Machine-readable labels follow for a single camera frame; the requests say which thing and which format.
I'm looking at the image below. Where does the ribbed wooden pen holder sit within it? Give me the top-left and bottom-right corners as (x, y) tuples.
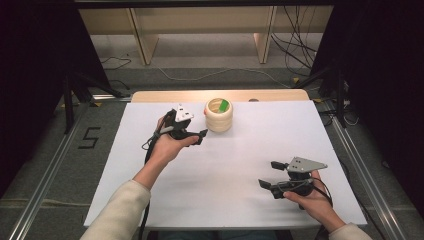
(203, 97), (234, 134)

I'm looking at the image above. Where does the black curtain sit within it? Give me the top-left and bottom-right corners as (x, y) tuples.
(309, 0), (424, 211)
(0, 0), (111, 198)

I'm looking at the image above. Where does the person's left hand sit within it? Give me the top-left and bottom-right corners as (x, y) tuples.
(145, 114), (200, 175)

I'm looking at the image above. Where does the white board table cover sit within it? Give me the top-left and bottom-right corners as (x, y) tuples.
(83, 100), (368, 231)

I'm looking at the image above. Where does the aluminium floor rail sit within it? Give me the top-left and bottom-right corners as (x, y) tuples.
(328, 109), (408, 240)
(7, 102), (93, 240)

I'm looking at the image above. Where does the light wooden desk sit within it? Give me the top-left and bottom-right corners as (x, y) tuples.
(78, 5), (335, 66)

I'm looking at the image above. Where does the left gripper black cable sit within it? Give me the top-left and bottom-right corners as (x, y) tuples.
(137, 123), (175, 240)

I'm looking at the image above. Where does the green highlighter marker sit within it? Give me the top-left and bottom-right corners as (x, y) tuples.
(217, 98), (231, 114)

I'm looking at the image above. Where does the bundle of black cables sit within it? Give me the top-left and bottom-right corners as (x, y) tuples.
(270, 5), (318, 72)

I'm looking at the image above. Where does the person's right hand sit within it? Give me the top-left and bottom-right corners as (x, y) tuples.
(282, 170), (347, 234)

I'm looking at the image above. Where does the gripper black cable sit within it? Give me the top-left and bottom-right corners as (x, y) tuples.
(309, 177), (334, 209)
(137, 123), (175, 240)

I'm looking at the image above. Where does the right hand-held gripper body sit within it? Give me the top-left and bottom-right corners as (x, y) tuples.
(271, 156), (329, 200)

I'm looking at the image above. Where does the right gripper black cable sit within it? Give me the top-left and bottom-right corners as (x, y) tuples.
(309, 177), (334, 209)

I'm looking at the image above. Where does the thin black floor cable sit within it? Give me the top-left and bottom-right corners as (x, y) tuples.
(100, 55), (133, 71)

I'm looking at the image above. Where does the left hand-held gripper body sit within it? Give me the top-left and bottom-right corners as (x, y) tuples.
(164, 103), (195, 141)

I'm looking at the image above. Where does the white floor cable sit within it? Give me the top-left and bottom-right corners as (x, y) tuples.
(152, 64), (292, 89)

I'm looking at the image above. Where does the black metal stand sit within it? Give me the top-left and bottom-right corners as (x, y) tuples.
(295, 65), (349, 128)
(62, 70), (127, 135)

